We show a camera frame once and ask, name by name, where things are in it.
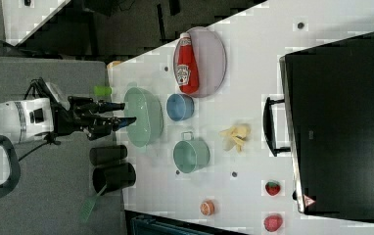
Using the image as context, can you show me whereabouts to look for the black toaster oven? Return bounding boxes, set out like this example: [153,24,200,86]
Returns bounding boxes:
[263,31,374,223]

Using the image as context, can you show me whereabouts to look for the small red toy strawberry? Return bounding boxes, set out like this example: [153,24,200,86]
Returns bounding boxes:
[264,181,281,196]

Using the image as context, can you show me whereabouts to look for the large red toy strawberry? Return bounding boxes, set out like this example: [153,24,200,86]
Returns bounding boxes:
[263,214,283,232]

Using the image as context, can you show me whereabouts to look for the blue bowl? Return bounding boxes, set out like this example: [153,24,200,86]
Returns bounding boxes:
[166,94,195,121]

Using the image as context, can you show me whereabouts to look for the orange slice toy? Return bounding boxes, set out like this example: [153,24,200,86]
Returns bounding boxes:
[200,200,215,216]

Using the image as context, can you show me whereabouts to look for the green spatula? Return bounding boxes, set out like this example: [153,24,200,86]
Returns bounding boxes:
[79,186,107,223]

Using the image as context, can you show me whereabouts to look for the green oval colander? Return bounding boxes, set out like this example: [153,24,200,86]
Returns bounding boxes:
[124,87,164,148]

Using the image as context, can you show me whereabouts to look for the peeled yellow toy banana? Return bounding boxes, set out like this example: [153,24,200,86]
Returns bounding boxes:
[219,123,251,153]

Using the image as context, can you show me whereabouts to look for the lime green cylinder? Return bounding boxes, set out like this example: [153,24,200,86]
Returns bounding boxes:
[94,86,113,96]

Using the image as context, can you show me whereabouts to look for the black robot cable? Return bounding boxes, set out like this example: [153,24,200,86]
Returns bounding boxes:
[18,134,62,163]

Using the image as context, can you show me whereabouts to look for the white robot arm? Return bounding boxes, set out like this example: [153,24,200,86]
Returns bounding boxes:
[0,78,136,144]

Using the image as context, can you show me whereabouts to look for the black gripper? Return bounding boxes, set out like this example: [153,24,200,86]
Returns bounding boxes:
[46,79,137,142]

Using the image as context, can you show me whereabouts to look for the grey round plate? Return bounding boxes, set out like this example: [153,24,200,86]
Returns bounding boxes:
[173,26,227,98]

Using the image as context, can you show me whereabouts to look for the green mug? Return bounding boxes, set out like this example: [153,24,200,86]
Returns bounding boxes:
[172,131,210,173]

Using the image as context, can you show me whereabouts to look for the red ketchup bottle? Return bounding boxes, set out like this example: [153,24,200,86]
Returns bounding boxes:
[175,32,200,94]

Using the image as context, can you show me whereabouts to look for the large black cup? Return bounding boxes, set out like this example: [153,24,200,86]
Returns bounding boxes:
[92,163,136,194]

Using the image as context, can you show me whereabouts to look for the small black cup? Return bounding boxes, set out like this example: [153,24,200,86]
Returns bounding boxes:
[89,145,127,166]

